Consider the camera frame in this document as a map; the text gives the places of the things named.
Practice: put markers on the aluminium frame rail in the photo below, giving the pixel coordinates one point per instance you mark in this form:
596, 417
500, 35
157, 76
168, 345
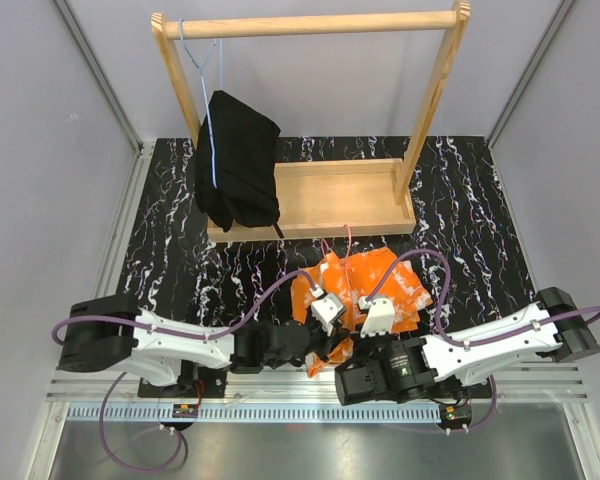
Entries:
274, 396

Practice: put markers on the wooden clothes rack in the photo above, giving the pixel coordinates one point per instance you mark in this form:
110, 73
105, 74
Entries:
321, 198

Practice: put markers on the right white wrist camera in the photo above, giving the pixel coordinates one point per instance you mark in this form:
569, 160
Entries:
380, 316

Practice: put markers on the black marble pattern mat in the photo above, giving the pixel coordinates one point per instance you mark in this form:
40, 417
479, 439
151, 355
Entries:
173, 269

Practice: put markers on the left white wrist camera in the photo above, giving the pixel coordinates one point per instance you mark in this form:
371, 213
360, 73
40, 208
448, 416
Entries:
328, 310

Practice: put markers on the pink wire hanger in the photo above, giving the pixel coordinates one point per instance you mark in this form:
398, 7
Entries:
333, 270

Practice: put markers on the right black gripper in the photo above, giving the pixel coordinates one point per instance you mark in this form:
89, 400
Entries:
359, 342

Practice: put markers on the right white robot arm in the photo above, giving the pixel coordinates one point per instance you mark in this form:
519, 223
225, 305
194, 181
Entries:
550, 327

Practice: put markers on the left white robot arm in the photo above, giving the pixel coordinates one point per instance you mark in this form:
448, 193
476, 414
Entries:
114, 334

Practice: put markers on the blue wire hanger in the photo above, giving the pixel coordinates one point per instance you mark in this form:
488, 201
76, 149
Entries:
201, 67

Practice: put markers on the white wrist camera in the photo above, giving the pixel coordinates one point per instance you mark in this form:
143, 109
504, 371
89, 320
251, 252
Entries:
328, 310
380, 316

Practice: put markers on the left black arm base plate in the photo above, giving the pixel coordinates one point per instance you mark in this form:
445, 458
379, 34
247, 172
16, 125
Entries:
211, 383

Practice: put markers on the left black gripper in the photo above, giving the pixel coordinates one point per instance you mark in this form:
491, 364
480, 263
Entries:
336, 334

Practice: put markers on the black garment on hanger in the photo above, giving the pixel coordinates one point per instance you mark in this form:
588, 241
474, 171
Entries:
246, 143

